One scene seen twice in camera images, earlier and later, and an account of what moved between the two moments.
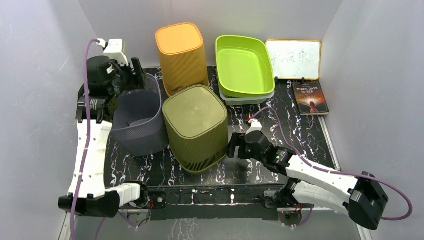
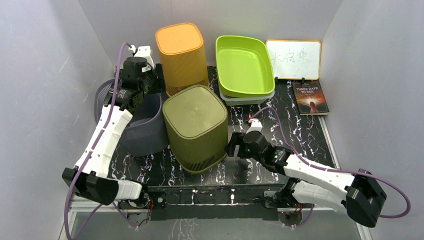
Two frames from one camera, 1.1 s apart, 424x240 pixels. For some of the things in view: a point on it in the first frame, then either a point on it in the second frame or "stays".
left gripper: x=137 y=80 → x=157 y=74
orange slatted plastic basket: x=182 y=56 stays
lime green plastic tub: x=243 y=65 stays
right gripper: x=237 y=139 stays
